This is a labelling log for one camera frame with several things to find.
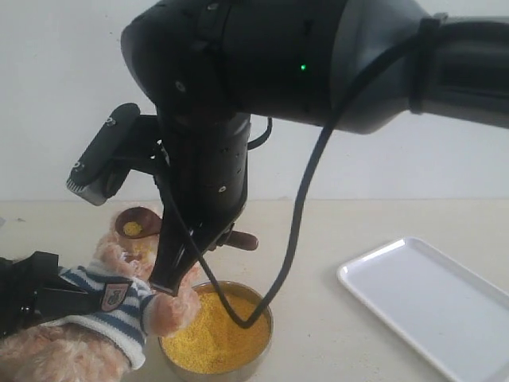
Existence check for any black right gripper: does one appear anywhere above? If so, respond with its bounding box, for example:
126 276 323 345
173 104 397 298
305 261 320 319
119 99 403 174
150 111 251 297

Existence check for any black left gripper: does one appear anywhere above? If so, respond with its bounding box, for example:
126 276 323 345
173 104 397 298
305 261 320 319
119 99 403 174
0 250 134 339

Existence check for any dark wooden spoon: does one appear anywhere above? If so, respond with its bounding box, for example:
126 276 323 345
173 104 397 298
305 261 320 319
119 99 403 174
114 206 258 251

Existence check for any pink teddy bear striped sweater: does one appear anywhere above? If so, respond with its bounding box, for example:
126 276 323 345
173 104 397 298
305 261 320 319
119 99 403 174
1 209 200 381

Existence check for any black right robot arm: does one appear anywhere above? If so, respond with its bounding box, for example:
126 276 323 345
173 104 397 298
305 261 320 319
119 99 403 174
121 1 508 294

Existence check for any steel bowl of yellow millet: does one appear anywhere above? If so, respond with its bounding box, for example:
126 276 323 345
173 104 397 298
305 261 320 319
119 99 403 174
159 283 274 381

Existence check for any white rectangular plastic tray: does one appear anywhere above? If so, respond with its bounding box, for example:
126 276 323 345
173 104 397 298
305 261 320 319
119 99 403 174
336 237 508 381

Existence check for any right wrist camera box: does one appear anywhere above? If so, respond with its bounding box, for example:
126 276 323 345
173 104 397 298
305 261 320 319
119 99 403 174
66 103 140 206

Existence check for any black camera cable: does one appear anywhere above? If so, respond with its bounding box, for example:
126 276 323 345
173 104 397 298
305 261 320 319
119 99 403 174
157 11 450 329

